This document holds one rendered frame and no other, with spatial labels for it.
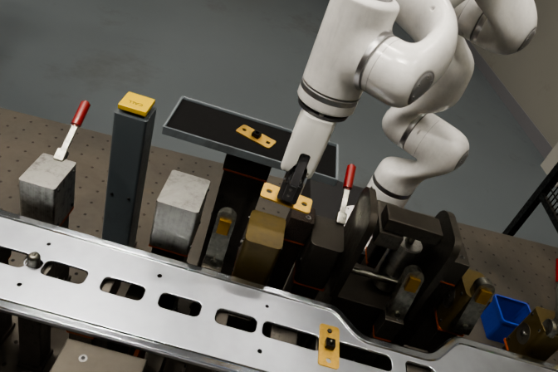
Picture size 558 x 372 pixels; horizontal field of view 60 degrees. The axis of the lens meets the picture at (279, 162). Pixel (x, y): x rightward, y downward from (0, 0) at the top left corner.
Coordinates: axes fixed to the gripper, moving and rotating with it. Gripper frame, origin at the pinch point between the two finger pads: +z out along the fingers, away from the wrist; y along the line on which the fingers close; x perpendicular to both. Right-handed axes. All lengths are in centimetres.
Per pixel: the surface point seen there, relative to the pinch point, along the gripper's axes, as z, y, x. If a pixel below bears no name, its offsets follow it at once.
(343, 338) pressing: 25.8, 3.4, 19.0
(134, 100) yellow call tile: 10.2, -22.7, -36.0
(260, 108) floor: 126, -247, -31
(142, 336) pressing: 26.0, 16.7, -14.0
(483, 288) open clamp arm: 15.9, -11.9, 43.2
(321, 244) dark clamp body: 17.8, -9.6, 10.2
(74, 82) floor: 127, -195, -145
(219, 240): 21.1, -4.2, -8.7
